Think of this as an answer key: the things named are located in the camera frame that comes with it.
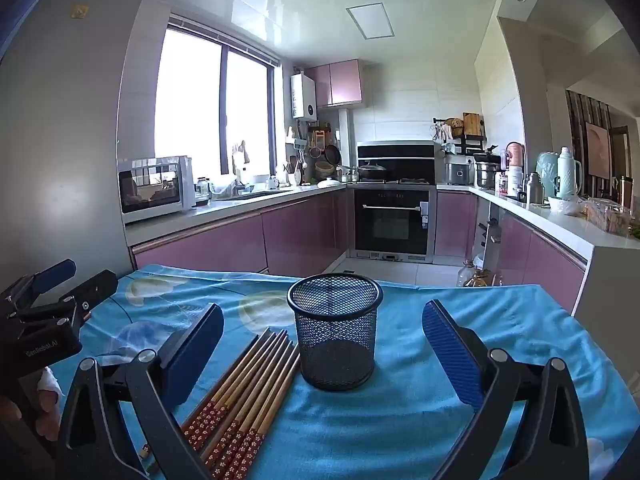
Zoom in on mint green thermos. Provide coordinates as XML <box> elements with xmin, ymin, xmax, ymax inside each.
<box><xmin>557</xmin><ymin>146</ymin><xmax>583</xmax><ymax>200</ymax></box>

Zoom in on clear plastic bottle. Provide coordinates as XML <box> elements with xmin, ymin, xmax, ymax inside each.
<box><xmin>456</xmin><ymin>261</ymin><xmax>481</xmax><ymax>288</ymax></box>

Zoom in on knife holder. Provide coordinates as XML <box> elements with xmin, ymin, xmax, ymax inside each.
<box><xmin>477</xmin><ymin>217</ymin><xmax>503</xmax><ymax>247</ymax></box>

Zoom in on kitchen window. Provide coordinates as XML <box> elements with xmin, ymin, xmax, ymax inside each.
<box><xmin>152</xmin><ymin>17</ymin><xmax>281</xmax><ymax>181</ymax></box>

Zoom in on black wok with lid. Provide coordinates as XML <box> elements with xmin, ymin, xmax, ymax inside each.
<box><xmin>357</xmin><ymin>160</ymin><xmax>388</xmax><ymax>181</ymax></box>

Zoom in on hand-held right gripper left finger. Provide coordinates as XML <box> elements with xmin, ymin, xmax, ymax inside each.
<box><xmin>42</xmin><ymin>302</ymin><xmax>226</xmax><ymax>480</ymax></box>

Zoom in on wall picture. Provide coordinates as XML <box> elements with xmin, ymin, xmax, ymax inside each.
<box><xmin>585</xmin><ymin>122</ymin><xmax>611</xmax><ymax>178</ymax></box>

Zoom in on black wall rack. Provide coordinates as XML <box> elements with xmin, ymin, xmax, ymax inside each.
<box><xmin>432</xmin><ymin>112</ymin><xmax>487</xmax><ymax>155</ymax></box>

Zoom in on white microwave oven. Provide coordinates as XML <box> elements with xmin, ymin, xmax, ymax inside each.
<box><xmin>117</xmin><ymin>155</ymin><xmax>197</xmax><ymax>225</ymax></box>

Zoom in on white kitchen countertop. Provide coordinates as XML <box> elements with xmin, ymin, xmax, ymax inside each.
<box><xmin>125</xmin><ymin>180</ymin><xmax>640</xmax><ymax>261</ymax></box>

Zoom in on silver rice cooker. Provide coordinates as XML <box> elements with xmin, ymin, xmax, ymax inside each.
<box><xmin>445</xmin><ymin>161</ymin><xmax>474</xmax><ymax>186</ymax></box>

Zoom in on grey refrigerator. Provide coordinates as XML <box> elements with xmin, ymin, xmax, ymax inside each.
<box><xmin>0</xmin><ymin>0</ymin><xmax>153</xmax><ymax>306</ymax></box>

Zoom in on clear plastic food container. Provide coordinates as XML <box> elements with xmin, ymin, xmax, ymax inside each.
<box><xmin>585</xmin><ymin>199</ymin><xmax>632</xmax><ymax>235</ymax></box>

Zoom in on blue printed tablecloth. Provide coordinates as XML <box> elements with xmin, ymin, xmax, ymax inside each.
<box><xmin>47</xmin><ymin>265</ymin><xmax>640</xmax><ymax>480</ymax></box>

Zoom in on black mesh utensil holder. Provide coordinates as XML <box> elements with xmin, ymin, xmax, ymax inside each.
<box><xmin>287</xmin><ymin>273</ymin><xmax>385</xmax><ymax>392</ymax></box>

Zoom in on black range hood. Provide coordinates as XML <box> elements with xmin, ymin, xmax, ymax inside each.
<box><xmin>356</xmin><ymin>141</ymin><xmax>437</xmax><ymax>182</ymax></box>

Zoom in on white bowl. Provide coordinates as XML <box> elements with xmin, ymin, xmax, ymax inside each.
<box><xmin>547</xmin><ymin>195</ymin><xmax>586</xmax><ymax>216</ymax></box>

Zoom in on pink wall cabinet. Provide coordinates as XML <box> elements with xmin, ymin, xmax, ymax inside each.
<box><xmin>305</xmin><ymin>59</ymin><xmax>364</xmax><ymax>109</ymax></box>

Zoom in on person's left hand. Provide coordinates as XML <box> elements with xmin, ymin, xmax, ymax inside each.
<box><xmin>0</xmin><ymin>366</ymin><xmax>68</xmax><ymax>443</ymax></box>

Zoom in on steel steamer pot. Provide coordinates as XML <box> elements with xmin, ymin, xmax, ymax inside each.
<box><xmin>474</xmin><ymin>160</ymin><xmax>501</xmax><ymax>190</ymax></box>

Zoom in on white water heater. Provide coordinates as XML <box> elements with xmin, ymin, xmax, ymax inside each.
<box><xmin>291</xmin><ymin>71</ymin><xmax>318</xmax><ymax>120</ymax></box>

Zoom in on steel vacuum flask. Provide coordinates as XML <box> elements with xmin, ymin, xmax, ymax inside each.
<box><xmin>525</xmin><ymin>172</ymin><xmax>545</xmax><ymax>206</ymax></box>

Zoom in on pile of wooden chopsticks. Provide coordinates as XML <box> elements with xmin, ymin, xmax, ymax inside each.
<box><xmin>142</xmin><ymin>327</ymin><xmax>302</xmax><ymax>480</ymax></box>

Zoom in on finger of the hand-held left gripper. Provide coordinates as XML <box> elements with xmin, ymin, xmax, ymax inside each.
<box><xmin>27</xmin><ymin>259</ymin><xmax>77</xmax><ymax>295</ymax></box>
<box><xmin>59</xmin><ymin>269</ymin><xmax>119</xmax><ymax>332</ymax></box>

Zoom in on pink thermos jug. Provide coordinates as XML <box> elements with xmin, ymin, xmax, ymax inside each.
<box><xmin>505</xmin><ymin>141</ymin><xmax>526</xmax><ymax>171</ymax></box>

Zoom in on black built-in oven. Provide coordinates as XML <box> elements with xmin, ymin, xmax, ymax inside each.
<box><xmin>348</xmin><ymin>185</ymin><xmax>438</xmax><ymax>263</ymax></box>

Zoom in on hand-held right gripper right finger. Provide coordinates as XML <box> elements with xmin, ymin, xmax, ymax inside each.
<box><xmin>421</xmin><ymin>300</ymin><xmax>591</xmax><ymax>480</ymax></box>

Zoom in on pink kitchen base cabinets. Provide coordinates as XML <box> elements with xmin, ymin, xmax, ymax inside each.
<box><xmin>127</xmin><ymin>191</ymin><xmax>351</xmax><ymax>277</ymax></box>
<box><xmin>435</xmin><ymin>189</ymin><xmax>588</xmax><ymax>312</ymax></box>

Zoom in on ceiling light panel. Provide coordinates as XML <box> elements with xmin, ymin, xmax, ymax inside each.
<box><xmin>346</xmin><ymin>2</ymin><xmax>396</xmax><ymax>40</ymax></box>

